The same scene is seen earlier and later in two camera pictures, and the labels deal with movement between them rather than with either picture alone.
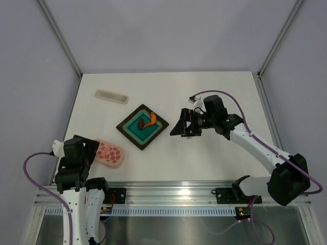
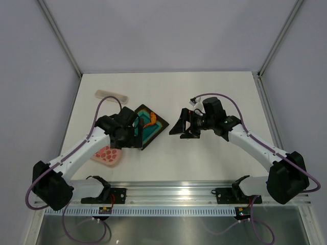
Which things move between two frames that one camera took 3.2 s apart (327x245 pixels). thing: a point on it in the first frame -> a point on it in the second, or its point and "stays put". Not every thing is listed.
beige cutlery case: x=111 y=96 stays put
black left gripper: x=91 y=147 -> x=135 y=142
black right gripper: x=181 y=127 stays put
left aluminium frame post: x=61 y=37 stays put
